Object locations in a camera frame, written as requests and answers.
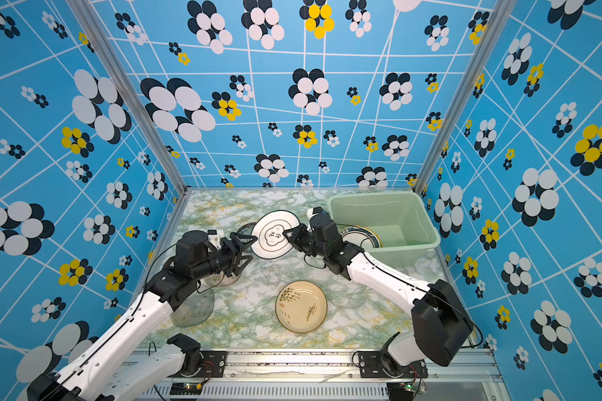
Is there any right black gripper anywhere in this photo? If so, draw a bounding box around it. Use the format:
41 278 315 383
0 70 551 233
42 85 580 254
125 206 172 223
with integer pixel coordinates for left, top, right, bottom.
284 224 332 262

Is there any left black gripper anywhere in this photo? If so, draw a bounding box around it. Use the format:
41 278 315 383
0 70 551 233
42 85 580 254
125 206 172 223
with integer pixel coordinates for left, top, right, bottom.
193 231 258 282

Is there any white plate cloud emblem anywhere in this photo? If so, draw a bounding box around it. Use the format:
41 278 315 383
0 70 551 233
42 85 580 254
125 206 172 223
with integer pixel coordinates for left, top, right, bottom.
251 211 299 260

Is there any green red rim white plate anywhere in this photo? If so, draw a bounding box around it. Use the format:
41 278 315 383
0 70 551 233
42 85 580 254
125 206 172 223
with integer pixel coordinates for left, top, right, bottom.
339 226 382 251

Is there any beige bamboo print plate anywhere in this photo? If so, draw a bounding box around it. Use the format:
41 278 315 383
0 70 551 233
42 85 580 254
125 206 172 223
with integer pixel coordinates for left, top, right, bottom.
275 281 328 334

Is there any light green plastic bin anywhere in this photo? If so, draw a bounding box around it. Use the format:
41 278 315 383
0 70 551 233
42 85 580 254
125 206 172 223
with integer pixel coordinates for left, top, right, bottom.
327 190 441 268

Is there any blue patterned small plate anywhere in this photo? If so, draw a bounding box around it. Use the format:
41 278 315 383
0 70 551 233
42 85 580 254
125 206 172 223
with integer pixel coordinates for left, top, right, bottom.
237 222 257 236

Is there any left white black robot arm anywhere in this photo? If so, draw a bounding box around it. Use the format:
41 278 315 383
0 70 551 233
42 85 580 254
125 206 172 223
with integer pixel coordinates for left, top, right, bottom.
25 231 257 400

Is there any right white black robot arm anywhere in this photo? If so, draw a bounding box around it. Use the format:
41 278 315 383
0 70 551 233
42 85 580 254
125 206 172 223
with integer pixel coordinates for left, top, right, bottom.
283 207 474 376

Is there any greenish glass plate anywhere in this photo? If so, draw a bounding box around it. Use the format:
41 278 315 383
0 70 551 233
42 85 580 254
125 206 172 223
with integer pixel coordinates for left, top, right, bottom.
171 288 215 327

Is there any left controller board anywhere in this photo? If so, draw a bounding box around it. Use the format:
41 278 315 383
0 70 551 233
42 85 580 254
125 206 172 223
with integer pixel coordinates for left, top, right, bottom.
169 382 203 397

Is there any controller board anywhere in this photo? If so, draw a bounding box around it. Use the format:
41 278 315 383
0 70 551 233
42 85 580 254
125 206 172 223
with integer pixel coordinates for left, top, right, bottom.
386 383 415 401
169 382 203 397

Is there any right controller board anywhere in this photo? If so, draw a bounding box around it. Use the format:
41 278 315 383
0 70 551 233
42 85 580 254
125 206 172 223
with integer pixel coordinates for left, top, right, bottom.
386 383 415 401

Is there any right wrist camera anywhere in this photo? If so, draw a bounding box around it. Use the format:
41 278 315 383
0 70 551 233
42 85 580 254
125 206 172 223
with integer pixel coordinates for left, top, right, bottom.
306 207 324 219

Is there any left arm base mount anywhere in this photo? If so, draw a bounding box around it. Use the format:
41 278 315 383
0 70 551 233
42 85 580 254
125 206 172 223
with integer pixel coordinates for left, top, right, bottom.
170 349 227 379

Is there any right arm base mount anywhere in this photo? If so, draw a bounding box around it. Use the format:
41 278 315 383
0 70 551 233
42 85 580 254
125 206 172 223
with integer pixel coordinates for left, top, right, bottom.
351 350 429 381

